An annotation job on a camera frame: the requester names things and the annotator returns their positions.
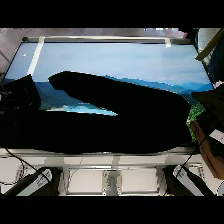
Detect black trousers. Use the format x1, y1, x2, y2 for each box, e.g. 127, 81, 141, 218
0, 70, 202, 155

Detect brown garment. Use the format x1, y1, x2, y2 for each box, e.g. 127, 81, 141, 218
189, 119, 224, 181

